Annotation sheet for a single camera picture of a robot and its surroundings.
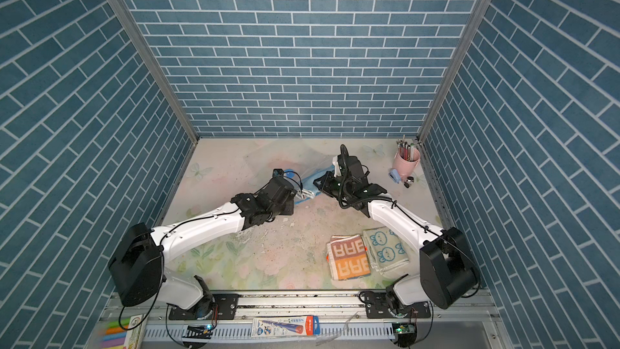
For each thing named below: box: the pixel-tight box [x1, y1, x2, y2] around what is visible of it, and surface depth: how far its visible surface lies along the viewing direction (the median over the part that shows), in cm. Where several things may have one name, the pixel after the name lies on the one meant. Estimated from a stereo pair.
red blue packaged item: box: [251, 315, 321, 338], surface depth 71 cm
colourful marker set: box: [101, 313, 148, 349], surface depth 69 cm
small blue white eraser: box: [389, 168, 402, 184], surface depth 107 cm
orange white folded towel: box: [326, 234, 371, 281], surface depth 83 cm
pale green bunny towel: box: [360, 226, 410, 274], surface depth 85 cm
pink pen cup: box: [393, 147, 421, 181], surface depth 104 cm
